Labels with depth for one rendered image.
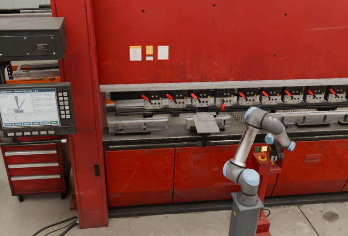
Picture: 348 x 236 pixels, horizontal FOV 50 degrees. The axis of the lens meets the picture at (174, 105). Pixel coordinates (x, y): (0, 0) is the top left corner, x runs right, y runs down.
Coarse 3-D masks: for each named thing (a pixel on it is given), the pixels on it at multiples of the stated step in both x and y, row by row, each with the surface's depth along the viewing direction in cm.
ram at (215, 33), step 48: (96, 0) 260; (144, 0) 264; (192, 0) 268; (240, 0) 272; (288, 0) 277; (336, 0) 281; (96, 48) 276; (144, 48) 281; (192, 48) 286; (240, 48) 290; (288, 48) 296; (336, 48) 301
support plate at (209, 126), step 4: (192, 116) 317; (196, 116) 316; (208, 116) 317; (212, 116) 317; (196, 120) 311; (196, 124) 305; (200, 124) 305; (204, 124) 305; (208, 124) 305; (212, 124) 306; (216, 124) 306; (196, 128) 299; (200, 128) 299; (204, 128) 300; (208, 128) 300; (212, 128) 300; (216, 128) 300; (200, 132) 295; (204, 132) 295; (208, 132) 296
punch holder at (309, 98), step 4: (304, 88) 323; (308, 88) 317; (312, 88) 316; (316, 88) 317; (320, 88) 317; (324, 88) 318; (304, 92) 324; (308, 92) 317; (312, 92) 318; (316, 92) 318; (320, 92) 319; (304, 96) 324; (308, 96) 319; (312, 96) 320; (316, 96) 320; (320, 96) 321; (304, 100) 325; (308, 100) 321; (312, 100) 322; (316, 100) 322; (320, 100) 323
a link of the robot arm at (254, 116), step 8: (248, 112) 254; (256, 112) 251; (264, 112) 250; (248, 120) 254; (256, 120) 250; (248, 128) 254; (256, 128) 251; (248, 136) 254; (240, 144) 257; (248, 144) 254; (240, 152) 256; (248, 152) 256; (232, 160) 258; (240, 160) 256; (224, 168) 260; (232, 168) 256; (240, 168) 255; (232, 176) 256
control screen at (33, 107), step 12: (0, 96) 224; (12, 96) 225; (24, 96) 226; (36, 96) 227; (48, 96) 228; (0, 108) 227; (12, 108) 229; (24, 108) 230; (36, 108) 231; (48, 108) 232; (12, 120) 232; (24, 120) 234; (36, 120) 235; (48, 120) 236
